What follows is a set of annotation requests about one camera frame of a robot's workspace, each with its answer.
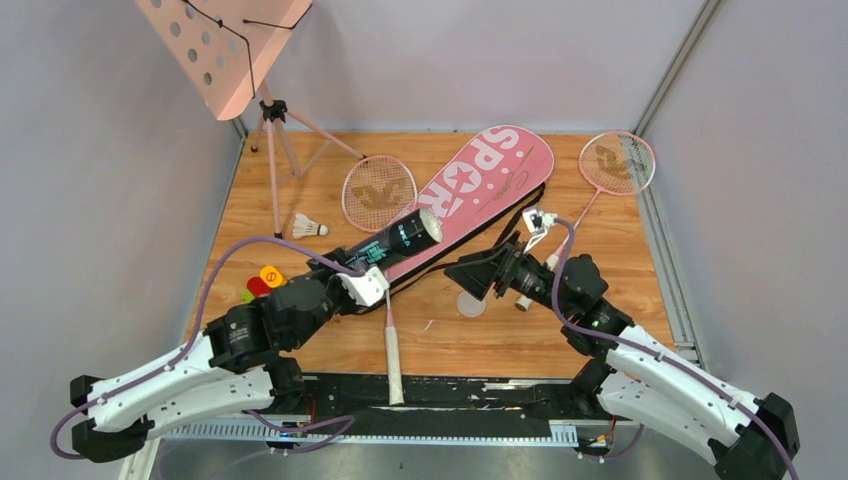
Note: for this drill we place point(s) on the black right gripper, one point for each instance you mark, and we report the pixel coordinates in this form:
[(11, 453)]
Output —
[(476, 272)]

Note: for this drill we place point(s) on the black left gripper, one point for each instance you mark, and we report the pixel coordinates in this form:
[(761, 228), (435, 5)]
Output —
[(337, 260)]

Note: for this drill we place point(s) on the black shuttlecock tube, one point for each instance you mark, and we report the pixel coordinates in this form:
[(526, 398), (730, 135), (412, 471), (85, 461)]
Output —
[(401, 240)]

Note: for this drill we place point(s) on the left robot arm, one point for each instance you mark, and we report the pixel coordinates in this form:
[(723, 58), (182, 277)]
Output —
[(237, 362)]

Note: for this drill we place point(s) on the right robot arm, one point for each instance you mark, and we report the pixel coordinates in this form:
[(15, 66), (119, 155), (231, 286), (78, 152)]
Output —
[(632, 375)]

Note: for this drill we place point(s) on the pink badminton racket left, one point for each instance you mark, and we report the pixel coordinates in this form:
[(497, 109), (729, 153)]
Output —
[(377, 190)]

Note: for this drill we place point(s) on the pink badminton racket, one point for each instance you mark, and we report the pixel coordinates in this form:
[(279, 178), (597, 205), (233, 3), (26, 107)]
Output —
[(377, 190), (617, 163)]

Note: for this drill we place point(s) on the pink badminton racket right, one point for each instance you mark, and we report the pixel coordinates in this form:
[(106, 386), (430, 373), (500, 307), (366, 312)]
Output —
[(617, 163)]

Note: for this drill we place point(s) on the translucent tube lid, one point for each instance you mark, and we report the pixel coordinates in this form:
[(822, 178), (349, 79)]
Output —
[(469, 306)]

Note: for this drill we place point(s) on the white shuttlecock near stand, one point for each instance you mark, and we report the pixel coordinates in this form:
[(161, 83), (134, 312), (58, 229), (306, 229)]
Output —
[(303, 227)]

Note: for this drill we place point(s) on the colourful toy blocks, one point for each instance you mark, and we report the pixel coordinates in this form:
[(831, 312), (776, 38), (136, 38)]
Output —
[(268, 278)]

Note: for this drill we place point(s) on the pink racket cover bag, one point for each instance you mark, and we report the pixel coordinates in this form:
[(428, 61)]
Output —
[(499, 172)]

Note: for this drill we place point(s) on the pink music stand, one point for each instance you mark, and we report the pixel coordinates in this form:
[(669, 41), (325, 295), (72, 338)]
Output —
[(226, 49)]

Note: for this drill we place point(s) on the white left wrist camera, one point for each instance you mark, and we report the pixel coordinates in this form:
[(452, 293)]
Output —
[(368, 289)]

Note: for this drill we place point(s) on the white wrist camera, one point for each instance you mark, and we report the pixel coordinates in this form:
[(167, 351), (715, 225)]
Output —
[(368, 289), (538, 224)]

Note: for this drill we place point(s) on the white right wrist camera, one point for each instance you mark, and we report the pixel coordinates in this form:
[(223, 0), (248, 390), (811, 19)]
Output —
[(538, 224)]

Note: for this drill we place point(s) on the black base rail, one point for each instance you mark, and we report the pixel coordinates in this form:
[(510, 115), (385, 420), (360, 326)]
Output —
[(449, 407)]

